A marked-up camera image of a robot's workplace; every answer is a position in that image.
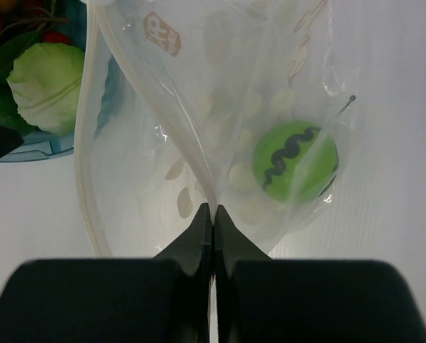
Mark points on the toy cabbage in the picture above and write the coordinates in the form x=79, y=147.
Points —
x=45, y=83

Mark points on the blue plastic tray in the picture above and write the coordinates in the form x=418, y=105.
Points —
x=39, y=145

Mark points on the green toy watermelon ball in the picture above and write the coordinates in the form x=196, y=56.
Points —
x=290, y=160

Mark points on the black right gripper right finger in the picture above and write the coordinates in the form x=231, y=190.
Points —
x=260, y=299

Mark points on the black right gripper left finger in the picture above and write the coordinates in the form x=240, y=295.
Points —
x=160, y=299

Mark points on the clear zip top bag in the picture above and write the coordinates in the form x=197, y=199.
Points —
x=175, y=96

